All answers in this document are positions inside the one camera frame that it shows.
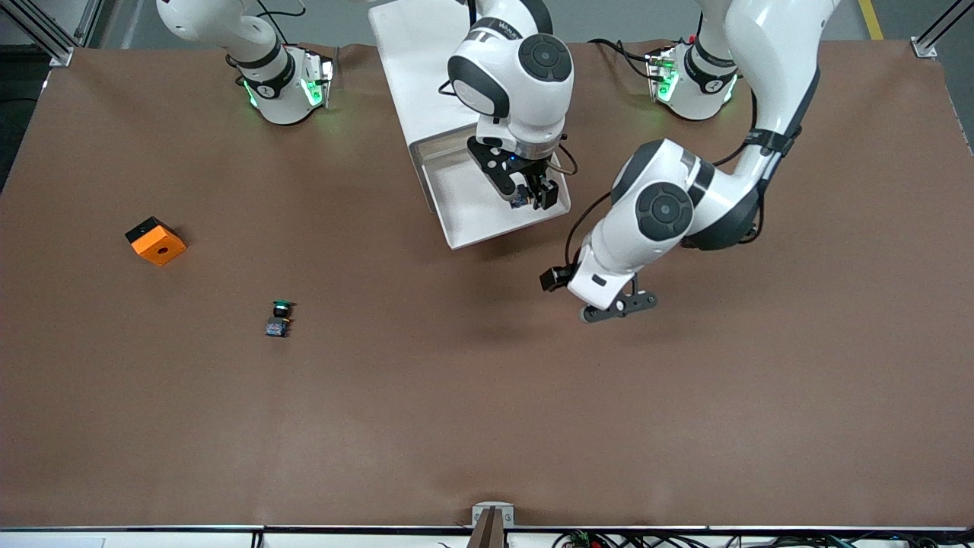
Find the brown paper table cover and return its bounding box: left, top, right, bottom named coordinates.
left=0, top=40, right=974, bottom=530

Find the orange button enclosure box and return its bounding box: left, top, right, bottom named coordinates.
left=125, top=216, right=187, bottom=267

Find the tangled cable bundle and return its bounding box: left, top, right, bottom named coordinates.
left=552, top=528, right=974, bottom=548

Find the grey metal mount bracket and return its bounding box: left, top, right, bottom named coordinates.
left=471, top=502, right=515, bottom=528

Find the green push button switch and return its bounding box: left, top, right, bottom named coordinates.
left=264, top=299, right=296, bottom=339

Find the black arm base cable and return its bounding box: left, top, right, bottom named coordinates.
left=587, top=37, right=661, bottom=83

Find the white table edge rail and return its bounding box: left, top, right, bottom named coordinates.
left=0, top=524, right=974, bottom=548

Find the aluminium frame profile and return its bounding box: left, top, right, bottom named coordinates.
left=0, top=0, right=103, bottom=69
left=909, top=0, right=974, bottom=60

